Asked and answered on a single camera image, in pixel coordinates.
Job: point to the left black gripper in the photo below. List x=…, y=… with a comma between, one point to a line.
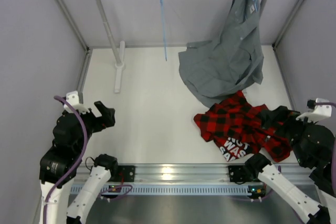
x=106, y=119

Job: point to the red black plaid shirt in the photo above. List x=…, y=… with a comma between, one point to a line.
x=237, y=128

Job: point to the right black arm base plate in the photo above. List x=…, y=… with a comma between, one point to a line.
x=239, y=174

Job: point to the aluminium mounting rail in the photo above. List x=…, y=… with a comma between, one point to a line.
x=197, y=173

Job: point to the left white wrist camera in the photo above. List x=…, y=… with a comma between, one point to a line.
x=75, y=99

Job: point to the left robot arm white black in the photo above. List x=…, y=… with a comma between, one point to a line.
x=58, y=166

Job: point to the light blue wire hanger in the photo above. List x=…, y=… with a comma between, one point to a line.
x=163, y=28

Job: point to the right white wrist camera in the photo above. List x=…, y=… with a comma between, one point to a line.
x=319, y=109

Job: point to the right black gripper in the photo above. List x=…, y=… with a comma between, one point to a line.
x=288, y=117

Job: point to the grey button shirt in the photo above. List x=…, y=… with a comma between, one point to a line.
x=213, y=70

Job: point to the grey slotted cable duct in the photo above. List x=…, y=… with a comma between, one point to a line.
x=199, y=190

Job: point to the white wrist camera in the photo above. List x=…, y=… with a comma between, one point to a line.
x=75, y=99
x=319, y=109

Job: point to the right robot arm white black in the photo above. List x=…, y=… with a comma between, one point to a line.
x=308, y=186

